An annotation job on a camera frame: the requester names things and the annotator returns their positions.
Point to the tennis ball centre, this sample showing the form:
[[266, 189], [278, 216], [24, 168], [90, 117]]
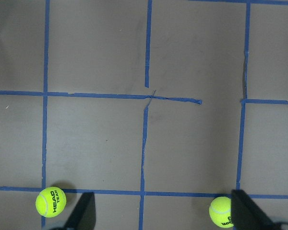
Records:
[[50, 202]]

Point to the tennis ball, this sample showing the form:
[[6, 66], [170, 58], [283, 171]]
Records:
[[220, 212], [50, 202]]

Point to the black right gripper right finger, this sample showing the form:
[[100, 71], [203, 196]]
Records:
[[246, 214]]

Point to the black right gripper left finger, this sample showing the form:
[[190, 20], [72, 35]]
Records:
[[83, 216]]

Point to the tennis ball front right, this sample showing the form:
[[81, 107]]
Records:
[[220, 212]]

